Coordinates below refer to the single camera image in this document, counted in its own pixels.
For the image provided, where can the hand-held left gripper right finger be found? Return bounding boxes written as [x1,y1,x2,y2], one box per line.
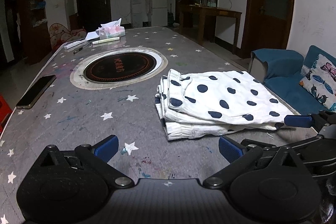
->
[203,135,302,189]

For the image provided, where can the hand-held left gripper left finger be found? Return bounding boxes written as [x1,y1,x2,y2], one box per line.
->
[34,135,134,188]

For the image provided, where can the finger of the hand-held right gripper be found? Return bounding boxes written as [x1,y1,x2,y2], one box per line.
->
[284,114,319,129]
[241,135,327,160]

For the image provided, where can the white polka dot pants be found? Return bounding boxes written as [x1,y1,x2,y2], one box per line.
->
[154,69,297,141]

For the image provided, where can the grey star-print tablecloth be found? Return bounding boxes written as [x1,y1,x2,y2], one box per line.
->
[0,26,326,224]

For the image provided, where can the butterfly print pillow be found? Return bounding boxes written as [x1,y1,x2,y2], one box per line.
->
[299,53,336,112]

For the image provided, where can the blue sofa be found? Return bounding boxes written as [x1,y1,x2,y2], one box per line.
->
[249,45,336,115]

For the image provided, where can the round built-in stove plate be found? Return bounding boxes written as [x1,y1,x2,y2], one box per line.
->
[70,47,168,90]

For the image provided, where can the dark smartphone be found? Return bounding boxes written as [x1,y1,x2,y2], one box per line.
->
[16,74,57,110]

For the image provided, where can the long pale narrow box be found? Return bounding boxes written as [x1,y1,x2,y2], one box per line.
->
[92,36,120,45]

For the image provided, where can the red plastic stool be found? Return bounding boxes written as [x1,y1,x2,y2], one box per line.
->
[0,94,12,134]

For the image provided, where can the white remote control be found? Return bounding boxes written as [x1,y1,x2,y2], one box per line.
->
[64,40,87,50]

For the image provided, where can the tissue box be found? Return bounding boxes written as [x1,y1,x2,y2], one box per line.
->
[98,18,126,40]

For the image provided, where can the brown door with glass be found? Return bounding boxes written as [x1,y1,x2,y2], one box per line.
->
[240,0,296,59]

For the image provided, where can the red patterned play tent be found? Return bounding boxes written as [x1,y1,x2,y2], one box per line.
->
[49,23,88,51]

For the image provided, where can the wooden shelf cabinet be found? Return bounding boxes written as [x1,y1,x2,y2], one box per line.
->
[18,0,53,65]

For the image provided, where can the white water dispenser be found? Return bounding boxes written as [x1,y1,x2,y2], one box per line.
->
[130,0,143,29]

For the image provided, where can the dark wooden side table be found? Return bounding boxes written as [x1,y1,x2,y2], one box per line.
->
[178,4,242,55]

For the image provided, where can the white refrigerator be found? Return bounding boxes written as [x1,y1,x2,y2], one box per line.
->
[150,0,168,27]

